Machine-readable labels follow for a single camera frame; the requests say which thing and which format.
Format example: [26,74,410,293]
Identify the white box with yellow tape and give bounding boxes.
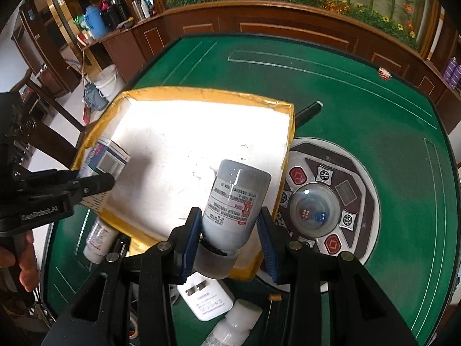
[70,86,295,282]

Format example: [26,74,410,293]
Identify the round table control panel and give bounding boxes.
[254,138,380,294]

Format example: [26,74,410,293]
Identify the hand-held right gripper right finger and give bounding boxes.
[256,207,420,346]

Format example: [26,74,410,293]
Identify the clear dice dome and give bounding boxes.
[290,184,343,238]

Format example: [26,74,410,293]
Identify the person's left hand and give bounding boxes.
[0,231,38,292]

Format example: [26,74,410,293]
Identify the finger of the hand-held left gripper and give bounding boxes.
[14,169,116,208]

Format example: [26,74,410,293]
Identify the black thermos jug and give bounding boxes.
[101,0,130,29]

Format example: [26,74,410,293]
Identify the white plastic bucket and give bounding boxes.
[93,65,119,99]

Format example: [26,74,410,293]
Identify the plain white plastic bottle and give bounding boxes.
[202,298,263,346]

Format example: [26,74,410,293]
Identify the wide white red-label bottle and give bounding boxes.
[83,218,119,264]

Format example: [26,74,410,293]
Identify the dark wooden chair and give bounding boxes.
[11,72,85,174]

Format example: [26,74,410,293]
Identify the white power adapter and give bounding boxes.
[177,272,235,321]

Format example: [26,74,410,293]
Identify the tall white medicine bottle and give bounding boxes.
[192,159,272,280]

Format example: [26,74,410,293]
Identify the wooden display cabinet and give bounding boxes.
[20,0,87,94]

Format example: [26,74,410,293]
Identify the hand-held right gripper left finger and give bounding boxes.
[41,207,204,346]

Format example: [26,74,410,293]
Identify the long black pen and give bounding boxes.
[294,101,323,125]

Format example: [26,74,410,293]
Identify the purple bottles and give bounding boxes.
[443,57,461,91]

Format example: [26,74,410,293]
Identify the blue thermos jug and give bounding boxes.
[84,5,107,40]

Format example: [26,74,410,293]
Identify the grey dustpan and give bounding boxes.
[83,83,109,110]

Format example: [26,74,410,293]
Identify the blue and white medicine box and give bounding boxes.
[75,135,132,211]

